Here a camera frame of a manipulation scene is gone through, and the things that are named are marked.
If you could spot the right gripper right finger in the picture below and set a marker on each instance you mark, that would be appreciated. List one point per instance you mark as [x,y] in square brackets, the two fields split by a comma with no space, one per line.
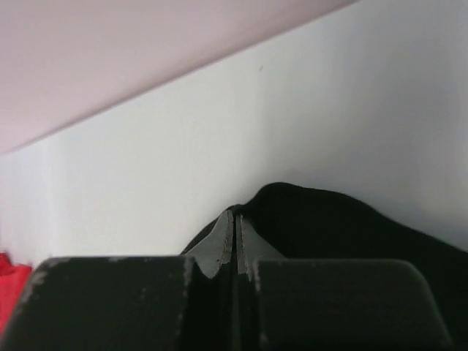
[331,304]

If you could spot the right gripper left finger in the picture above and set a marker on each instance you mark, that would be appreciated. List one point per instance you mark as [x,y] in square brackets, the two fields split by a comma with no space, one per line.
[180,302]

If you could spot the black tank top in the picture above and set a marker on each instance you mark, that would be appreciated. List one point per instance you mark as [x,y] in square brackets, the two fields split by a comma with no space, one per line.
[308,224]

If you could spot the red tank top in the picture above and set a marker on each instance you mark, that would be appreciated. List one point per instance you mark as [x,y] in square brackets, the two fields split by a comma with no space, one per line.
[12,281]

